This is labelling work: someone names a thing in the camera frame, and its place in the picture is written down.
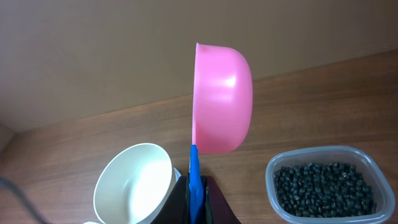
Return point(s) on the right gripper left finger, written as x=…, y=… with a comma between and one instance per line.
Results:
x=175, y=209

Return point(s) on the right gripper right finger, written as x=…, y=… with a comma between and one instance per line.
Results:
x=217, y=209

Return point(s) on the clear plastic container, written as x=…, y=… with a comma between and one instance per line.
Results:
x=383, y=194

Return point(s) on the black beans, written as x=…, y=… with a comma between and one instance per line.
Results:
x=324, y=191

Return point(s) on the white ceramic bowl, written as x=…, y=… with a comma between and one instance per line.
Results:
x=134, y=186

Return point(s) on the pink scoop blue handle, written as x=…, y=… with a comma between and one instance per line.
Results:
x=222, y=109

